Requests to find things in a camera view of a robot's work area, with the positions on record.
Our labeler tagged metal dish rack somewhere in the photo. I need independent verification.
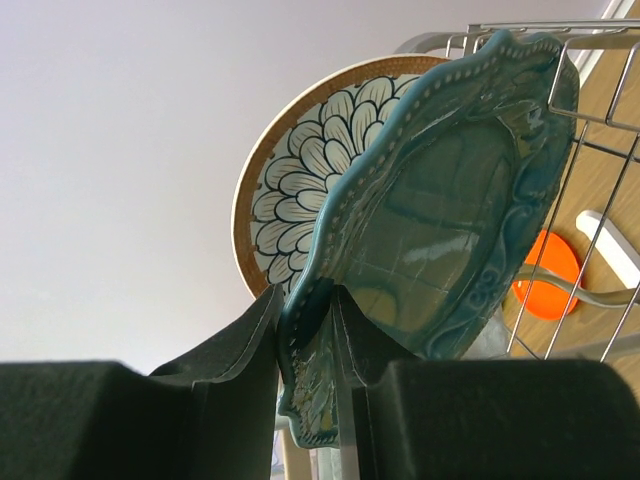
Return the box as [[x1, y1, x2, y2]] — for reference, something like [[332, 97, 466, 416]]
[[394, 18, 640, 361]]

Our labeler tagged orange plastic plate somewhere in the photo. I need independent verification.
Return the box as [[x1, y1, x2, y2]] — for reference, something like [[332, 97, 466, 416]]
[[510, 229, 584, 320]]

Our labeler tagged white clothes rack frame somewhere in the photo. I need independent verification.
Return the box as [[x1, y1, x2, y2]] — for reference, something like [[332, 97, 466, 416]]
[[575, 210, 639, 289]]

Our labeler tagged teal scalloped plate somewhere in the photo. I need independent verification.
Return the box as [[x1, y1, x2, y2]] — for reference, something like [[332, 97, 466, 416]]
[[278, 30, 580, 448]]

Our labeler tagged large floral ceramic plate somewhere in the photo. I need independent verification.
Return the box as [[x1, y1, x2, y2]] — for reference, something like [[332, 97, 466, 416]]
[[231, 54, 444, 296]]

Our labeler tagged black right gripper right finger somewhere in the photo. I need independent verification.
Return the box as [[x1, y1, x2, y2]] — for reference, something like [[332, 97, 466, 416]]
[[332, 286, 639, 479]]

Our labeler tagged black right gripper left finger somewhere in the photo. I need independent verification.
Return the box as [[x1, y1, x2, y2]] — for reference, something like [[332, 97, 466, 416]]
[[1, 287, 283, 479]]

